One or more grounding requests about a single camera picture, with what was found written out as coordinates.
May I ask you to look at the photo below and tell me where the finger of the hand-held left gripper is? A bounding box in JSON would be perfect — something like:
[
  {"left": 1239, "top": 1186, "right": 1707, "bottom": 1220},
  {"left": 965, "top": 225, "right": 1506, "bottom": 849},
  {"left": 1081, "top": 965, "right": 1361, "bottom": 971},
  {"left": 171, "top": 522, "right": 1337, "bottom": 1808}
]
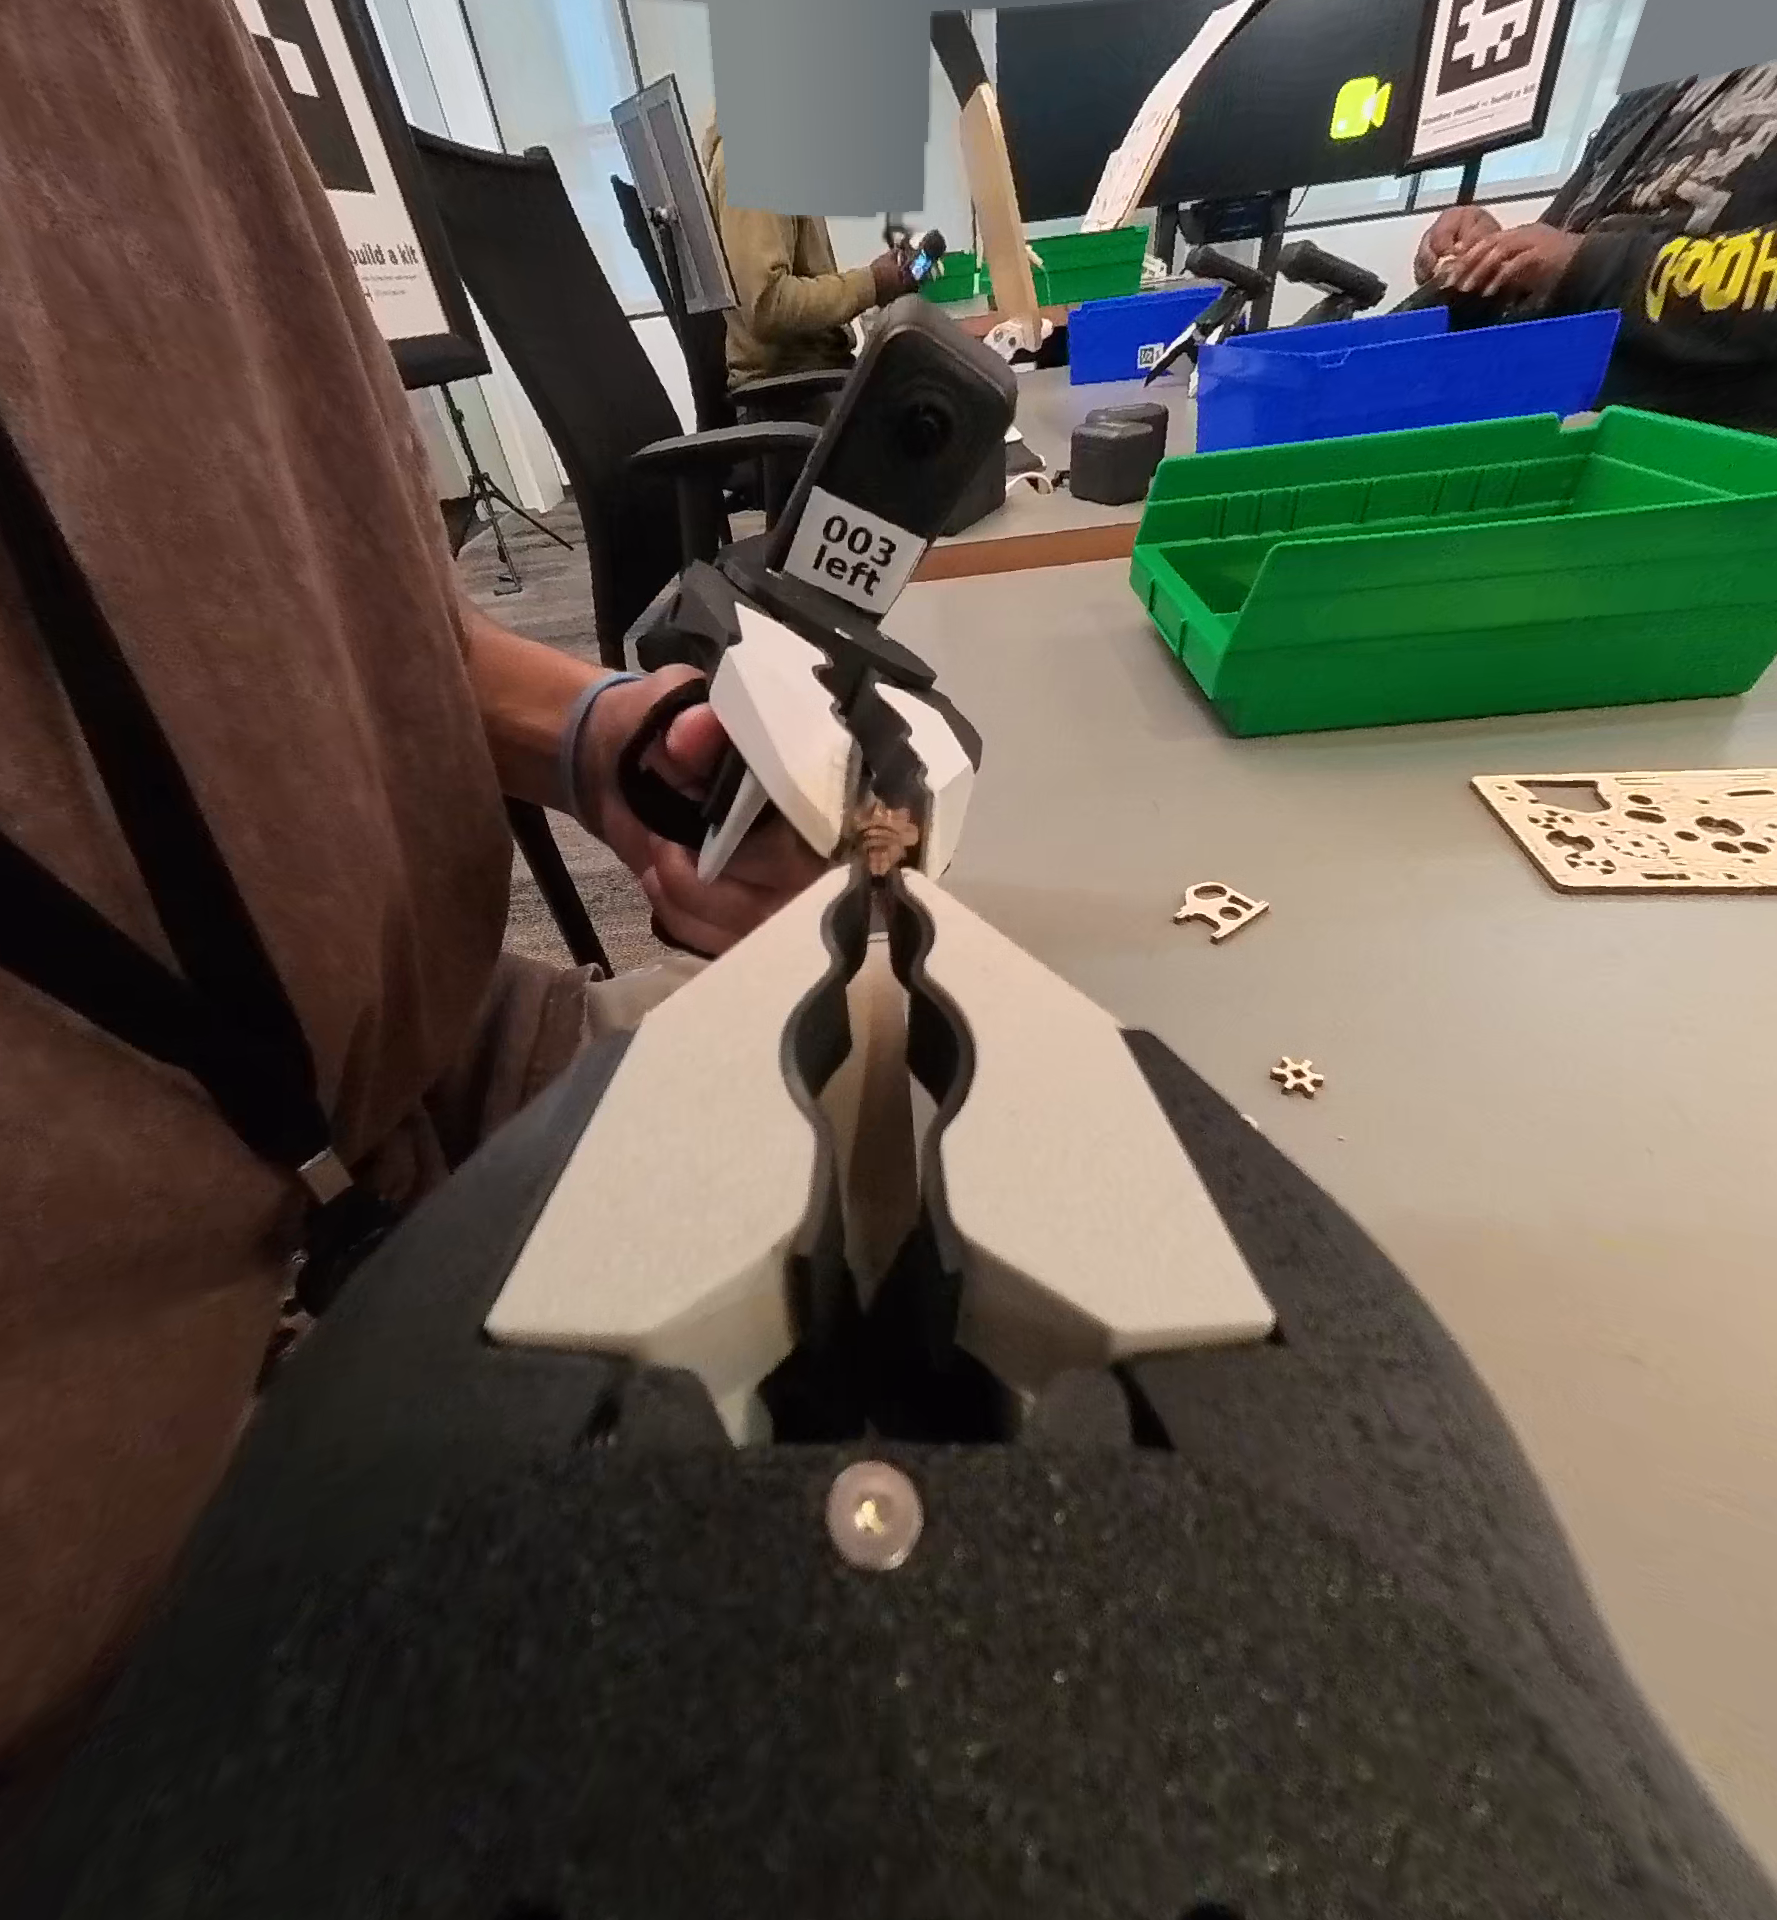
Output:
[
  {"left": 864, "top": 665, "right": 983, "bottom": 884},
  {"left": 711, "top": 603, "right": 879, "bottom": 864}
]

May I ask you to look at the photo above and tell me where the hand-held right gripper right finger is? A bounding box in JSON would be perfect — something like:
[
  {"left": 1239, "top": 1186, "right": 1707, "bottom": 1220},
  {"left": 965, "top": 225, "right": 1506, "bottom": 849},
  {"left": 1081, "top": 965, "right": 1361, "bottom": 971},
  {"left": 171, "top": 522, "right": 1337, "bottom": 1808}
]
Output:
[{"left": 885, "top": 869, "right": 1276, "bottom": 1433}]

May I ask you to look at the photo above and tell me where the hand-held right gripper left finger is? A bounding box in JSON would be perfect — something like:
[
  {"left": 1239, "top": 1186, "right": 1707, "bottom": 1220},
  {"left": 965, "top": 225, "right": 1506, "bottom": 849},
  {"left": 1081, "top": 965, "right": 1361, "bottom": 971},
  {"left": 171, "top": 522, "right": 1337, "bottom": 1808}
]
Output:
[{"left": 486, "top": 865, "right": 866, "bottom": 1445}]

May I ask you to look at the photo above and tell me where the small wooden puzzle piece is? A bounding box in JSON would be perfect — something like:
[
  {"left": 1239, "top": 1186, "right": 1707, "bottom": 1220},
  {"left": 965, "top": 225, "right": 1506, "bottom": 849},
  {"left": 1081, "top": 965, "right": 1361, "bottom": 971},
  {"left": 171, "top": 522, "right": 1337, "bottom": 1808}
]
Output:
[{"left": 843, "top": 794, "right": 926, "bottom": 889}]

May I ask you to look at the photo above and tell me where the monitor on arm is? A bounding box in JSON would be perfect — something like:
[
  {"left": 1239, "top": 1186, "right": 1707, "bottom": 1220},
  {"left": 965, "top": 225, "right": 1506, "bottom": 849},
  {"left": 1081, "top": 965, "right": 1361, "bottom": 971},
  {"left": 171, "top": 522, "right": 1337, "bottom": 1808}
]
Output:
[{"left": 610, "top": 74, "right": 740, "bottom": 318}]

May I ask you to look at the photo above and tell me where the person's left forearm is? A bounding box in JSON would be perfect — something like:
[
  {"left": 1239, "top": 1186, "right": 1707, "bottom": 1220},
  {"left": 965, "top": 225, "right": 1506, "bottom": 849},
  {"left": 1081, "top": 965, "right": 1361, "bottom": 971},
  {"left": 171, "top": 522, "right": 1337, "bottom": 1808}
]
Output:
[{"left": 461, "top": 611, "right": 596, "bottom": 823}]

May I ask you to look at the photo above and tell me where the grey desk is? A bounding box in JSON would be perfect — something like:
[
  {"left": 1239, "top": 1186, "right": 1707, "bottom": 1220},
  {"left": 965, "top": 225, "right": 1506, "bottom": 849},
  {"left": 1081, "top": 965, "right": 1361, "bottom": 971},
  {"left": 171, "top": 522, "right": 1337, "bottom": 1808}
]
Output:
[{"left": 859, "top": 562, "right": 1777, "bottom": 1920}]

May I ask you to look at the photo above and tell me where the person's left hand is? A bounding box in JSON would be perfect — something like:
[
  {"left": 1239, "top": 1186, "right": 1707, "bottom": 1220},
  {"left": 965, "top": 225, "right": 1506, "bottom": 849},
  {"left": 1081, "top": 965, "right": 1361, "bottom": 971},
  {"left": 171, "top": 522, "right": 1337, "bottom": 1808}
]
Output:
[{"left": 589, "top": 672, "right": 837, "bottom": 961}]

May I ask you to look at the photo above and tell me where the grey wristband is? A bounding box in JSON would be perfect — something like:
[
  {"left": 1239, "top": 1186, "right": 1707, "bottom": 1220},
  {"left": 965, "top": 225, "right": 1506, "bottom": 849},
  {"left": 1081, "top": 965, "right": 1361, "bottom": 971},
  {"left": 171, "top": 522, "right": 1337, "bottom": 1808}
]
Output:
[{"left": 555, "top": 670, "right": 650, "bottom": 830}]

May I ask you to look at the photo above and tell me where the black tripod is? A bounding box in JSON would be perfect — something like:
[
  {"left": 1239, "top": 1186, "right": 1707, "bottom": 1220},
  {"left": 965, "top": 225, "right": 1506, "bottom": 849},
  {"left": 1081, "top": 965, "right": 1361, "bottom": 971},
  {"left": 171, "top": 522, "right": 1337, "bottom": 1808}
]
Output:
[{"left": 439, "top": 374, "right": 575, "bottom": 576}]

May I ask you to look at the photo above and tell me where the wood-edged table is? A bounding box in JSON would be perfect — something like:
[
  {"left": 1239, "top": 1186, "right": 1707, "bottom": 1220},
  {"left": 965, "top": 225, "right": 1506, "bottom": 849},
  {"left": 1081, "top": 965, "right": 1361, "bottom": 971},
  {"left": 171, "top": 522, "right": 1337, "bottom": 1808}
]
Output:
[{"left": 910, "top": 360, "right": 1205, "bottom": 584}]

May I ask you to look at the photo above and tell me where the black office chair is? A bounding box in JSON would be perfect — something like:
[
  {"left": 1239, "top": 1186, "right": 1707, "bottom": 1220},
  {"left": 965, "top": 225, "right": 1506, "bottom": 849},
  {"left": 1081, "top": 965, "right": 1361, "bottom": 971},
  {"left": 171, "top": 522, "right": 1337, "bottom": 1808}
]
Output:
[{"left": 414, "top": 131, "right": 824, "bottom": 670}]

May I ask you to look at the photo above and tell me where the black case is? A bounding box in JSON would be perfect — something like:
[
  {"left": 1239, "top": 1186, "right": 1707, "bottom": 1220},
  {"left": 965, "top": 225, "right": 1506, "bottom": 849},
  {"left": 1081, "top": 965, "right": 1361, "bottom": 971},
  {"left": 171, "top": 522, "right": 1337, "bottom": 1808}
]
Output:
[{"left": 1070, "top": 402, "right": 1172, "bottom": 503}]

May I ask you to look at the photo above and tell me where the small blue plastic bin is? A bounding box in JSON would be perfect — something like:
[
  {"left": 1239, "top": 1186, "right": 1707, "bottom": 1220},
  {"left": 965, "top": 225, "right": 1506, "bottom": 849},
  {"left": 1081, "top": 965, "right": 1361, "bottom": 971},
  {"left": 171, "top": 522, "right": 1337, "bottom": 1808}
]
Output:
[{"left": 1069, "top": 283, "right": 1227, "bottom": 387}]

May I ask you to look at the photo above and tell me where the upright wooden board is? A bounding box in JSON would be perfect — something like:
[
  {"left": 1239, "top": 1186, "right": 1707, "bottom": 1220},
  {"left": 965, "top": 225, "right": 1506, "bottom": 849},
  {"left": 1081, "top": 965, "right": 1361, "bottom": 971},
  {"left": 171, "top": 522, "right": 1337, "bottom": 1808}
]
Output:
[{"left": 960, "top": 82, "right": 1052, "bottom": 361}]

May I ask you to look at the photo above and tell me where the large green plastic bin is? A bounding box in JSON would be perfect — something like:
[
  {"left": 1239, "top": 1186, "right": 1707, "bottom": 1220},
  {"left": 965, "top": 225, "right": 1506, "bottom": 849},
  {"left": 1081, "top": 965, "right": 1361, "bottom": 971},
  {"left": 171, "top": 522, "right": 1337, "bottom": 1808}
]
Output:
[{"left": 1129, "top": 403, "right": 1777, "bottom": 740}]

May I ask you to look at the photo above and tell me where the small green plastic bin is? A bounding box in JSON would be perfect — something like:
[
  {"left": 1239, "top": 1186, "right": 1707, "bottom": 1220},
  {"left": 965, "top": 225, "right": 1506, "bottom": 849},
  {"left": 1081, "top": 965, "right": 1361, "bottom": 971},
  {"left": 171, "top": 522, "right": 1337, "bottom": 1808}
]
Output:
[{"left": 918, "top": 223, "right": 1152, "bottom": 310}]

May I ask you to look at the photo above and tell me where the black framed easel poster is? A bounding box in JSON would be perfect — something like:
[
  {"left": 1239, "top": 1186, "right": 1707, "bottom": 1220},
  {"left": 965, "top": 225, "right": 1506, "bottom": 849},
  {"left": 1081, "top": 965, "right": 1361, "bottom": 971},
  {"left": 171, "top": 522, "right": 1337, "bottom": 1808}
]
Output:
[{"left": 229, "top": 0, "right": 492, "bottom": 387}]

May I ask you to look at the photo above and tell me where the person's brown shirt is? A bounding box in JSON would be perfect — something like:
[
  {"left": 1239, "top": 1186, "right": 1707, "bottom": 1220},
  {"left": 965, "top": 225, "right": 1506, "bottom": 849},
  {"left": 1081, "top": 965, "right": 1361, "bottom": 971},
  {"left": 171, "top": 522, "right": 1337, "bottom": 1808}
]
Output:
[{"left": 0, "top": 0, "right": 711, "bottom": 1854}]

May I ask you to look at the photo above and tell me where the long blue plastic bin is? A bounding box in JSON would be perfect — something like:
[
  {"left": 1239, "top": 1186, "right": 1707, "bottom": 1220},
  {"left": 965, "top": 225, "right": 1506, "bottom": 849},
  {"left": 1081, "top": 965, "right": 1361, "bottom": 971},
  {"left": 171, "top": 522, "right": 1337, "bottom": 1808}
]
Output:
[{"left": 1194, "top": 310, "right": 1622, "bottom": 455}]

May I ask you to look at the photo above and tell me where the laser-cut wooden sheet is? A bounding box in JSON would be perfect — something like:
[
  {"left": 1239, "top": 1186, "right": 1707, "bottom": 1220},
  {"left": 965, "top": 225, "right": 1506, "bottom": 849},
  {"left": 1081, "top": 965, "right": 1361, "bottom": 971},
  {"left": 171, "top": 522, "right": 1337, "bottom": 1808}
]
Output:
[{"left": 1473, "top": 767, "right": 1777, "bottom": 898}]

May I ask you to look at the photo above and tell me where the large black monitor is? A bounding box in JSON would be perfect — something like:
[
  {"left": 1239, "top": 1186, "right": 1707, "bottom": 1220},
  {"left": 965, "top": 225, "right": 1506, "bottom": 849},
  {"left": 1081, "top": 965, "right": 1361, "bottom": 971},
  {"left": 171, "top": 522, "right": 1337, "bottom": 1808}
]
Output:
[{"left": 993, "top": 0, "right": 1431, "bottom": 219}]

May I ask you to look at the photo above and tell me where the framed marker poster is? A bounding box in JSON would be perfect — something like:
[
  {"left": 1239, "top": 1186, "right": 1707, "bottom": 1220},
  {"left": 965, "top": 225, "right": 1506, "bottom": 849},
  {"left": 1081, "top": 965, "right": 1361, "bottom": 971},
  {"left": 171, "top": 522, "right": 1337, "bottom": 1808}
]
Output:
[{"left": 1404, "top": 0, "right": 1573, "bottom": 169}]

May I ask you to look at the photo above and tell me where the black tool handle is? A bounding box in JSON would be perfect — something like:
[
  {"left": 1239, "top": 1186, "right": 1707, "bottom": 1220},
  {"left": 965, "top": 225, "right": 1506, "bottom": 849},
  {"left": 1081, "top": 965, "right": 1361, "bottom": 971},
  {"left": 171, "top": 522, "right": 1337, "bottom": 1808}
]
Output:
[
  {"left": 1146, "top": 243, "right": 1272, "bottom": 383},
  {"left": 1278, "top": 240, "right": 1388, "bottom": 324}
]

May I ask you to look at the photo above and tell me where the black lanyard strap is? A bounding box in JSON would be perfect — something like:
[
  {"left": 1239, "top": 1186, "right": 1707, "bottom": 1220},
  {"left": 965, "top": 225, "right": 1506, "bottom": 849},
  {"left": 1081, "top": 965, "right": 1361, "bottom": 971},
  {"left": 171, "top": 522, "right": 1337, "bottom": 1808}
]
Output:
[{"left": 0, "top": 283, "right": 364, "bottom": 1210}]

